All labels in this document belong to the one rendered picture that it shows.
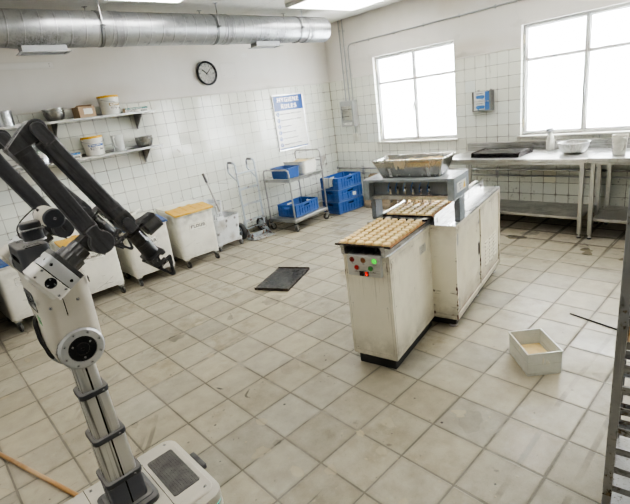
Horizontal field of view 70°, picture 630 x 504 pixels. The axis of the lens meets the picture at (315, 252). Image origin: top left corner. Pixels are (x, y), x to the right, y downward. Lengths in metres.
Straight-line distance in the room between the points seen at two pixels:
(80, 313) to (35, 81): 4.43
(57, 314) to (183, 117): 5.02
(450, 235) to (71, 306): 2.49
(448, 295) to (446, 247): 0.39
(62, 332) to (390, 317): 1.93
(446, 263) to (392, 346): 0.79
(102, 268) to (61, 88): 2.08
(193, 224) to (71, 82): 2.09
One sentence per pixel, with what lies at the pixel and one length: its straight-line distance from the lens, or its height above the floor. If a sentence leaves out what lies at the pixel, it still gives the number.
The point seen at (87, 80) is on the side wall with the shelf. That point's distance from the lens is 6.16.
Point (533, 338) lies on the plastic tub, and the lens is 3.44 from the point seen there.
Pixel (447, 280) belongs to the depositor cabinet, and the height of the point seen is 0.41.
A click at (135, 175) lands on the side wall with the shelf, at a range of 6.25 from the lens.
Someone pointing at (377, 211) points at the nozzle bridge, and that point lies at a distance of 3.70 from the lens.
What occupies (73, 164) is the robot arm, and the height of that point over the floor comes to 1.71.
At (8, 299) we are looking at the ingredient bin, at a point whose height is 0.37.
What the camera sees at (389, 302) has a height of 0.52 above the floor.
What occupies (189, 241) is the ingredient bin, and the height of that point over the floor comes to 0.35.
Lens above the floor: 1.79
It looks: 18 degrees down
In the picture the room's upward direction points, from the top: 8 degrees counter-clockwise
